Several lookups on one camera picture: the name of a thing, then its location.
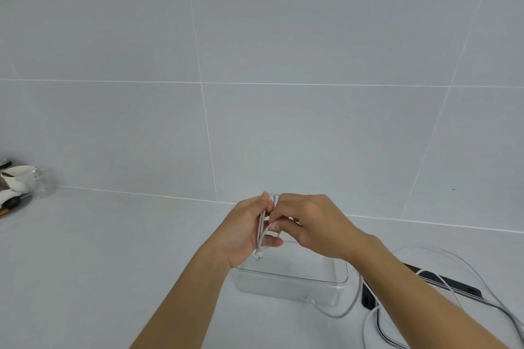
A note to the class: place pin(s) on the person's right hand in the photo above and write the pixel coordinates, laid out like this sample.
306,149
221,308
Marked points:
323,230

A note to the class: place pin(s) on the person's left hand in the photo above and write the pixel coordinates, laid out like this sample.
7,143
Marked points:
239,234

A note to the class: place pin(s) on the person's left thumb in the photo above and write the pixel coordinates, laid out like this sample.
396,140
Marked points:
265,203

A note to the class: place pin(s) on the person's right thumb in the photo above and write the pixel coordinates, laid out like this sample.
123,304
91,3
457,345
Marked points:
283,227

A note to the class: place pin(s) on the person's left forearm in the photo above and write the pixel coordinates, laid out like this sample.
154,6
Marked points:
180,303

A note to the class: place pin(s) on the clear glass jar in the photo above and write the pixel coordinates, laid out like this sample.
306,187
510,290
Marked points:
44,182

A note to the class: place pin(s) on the white ceramic cup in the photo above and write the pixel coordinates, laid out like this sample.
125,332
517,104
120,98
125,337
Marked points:
18,177

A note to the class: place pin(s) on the person's right forearm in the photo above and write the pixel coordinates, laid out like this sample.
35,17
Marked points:
417,299

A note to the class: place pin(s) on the clear plastic box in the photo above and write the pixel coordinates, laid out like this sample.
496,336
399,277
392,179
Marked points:
299,275

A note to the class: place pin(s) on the black power strip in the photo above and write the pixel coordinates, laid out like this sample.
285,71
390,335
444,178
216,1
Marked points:
454,285

